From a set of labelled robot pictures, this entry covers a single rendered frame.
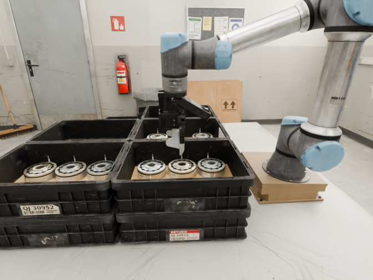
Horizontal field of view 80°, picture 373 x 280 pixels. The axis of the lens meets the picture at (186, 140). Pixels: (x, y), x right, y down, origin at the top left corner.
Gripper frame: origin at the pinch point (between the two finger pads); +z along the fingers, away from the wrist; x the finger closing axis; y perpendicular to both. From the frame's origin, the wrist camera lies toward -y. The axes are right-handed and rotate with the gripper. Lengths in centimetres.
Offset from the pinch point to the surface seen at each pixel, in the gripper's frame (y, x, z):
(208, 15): -52, -317, -36
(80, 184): 27.6, 18.5, -0.6
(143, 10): 44, -316, -43
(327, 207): -55, 7, 24
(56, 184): 33.6, 18.4, -0.9
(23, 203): 43.8, 18.7, 5.0
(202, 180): -4.8, 18.6, -0.8
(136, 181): 12.8, 18.5, -0.8
